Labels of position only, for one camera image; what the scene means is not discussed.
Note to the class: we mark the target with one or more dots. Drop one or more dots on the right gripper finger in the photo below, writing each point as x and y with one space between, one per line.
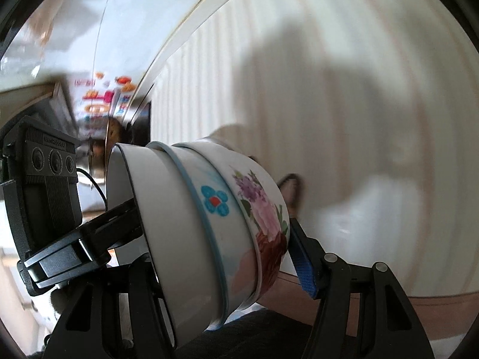
327 279

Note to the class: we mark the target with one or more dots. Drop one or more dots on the white bowl purple flowers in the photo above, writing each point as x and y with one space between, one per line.
259 199

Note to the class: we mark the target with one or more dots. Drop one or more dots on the white bowl dark rim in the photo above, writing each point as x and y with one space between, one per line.
177 233

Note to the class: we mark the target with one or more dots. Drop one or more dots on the brown slipper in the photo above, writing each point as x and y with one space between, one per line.
292 190

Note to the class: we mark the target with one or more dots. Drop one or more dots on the black induction cooktop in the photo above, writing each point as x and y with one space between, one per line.
138 131

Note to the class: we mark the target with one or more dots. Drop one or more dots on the black camera box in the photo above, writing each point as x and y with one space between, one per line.
39 182

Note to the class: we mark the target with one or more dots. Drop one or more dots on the colourful fruit wall sticker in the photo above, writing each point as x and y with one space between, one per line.
98 97

